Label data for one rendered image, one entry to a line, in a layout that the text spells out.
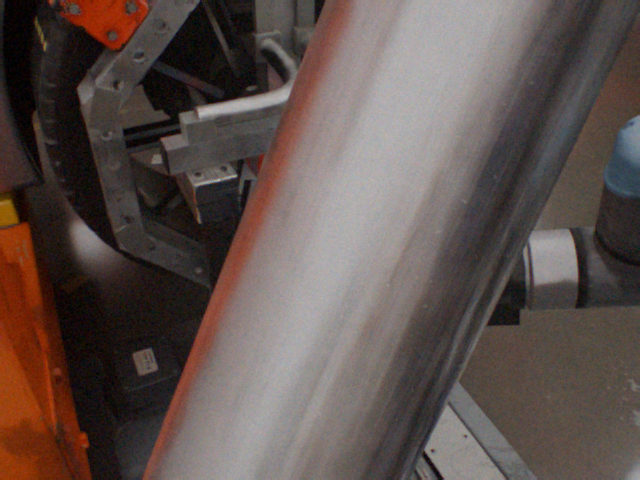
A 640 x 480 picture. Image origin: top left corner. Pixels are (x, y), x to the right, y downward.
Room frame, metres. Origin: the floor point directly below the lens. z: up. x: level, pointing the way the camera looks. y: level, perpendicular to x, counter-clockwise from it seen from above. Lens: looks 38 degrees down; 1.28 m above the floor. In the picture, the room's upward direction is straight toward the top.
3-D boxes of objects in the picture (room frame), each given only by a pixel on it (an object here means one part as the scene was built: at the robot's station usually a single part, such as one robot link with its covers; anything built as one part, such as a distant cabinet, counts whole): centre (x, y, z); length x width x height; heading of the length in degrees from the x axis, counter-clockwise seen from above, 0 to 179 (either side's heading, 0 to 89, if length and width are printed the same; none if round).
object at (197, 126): (0.69, 0.10, 1.03); 0.19 x 0.18 x 0.11; 25
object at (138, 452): (0.75, 0.32, 0.26); 0.42 x 0.18 x 0.35; 25
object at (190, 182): (0.58, 0.13, 0.93); 0.09 x 0.05 x 0.05; 25
